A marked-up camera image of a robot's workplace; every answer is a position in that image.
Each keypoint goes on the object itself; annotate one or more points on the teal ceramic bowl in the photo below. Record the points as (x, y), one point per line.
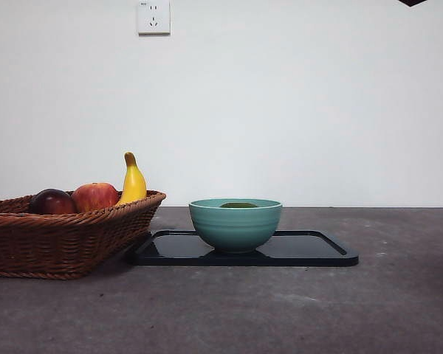
(236, 228)

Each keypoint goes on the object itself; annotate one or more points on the black rectangular tray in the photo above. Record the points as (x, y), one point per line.
(306, 250)

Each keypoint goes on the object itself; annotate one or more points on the yellow banana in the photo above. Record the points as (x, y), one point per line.
(134, 184)

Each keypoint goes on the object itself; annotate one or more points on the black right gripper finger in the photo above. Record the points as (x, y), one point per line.
(412, 2)

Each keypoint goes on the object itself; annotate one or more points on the white wall power socket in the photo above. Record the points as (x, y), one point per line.
(154, 18)

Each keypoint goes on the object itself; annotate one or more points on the brown woven wicker basket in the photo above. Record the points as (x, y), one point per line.
(59, 243)

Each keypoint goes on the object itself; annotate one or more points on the green avocado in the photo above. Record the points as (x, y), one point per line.
(238, 205)

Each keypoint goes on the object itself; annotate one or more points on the dark red plum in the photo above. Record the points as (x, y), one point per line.
(53, 203)

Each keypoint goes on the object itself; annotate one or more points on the red yellow apple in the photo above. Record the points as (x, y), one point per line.
(96, 197)

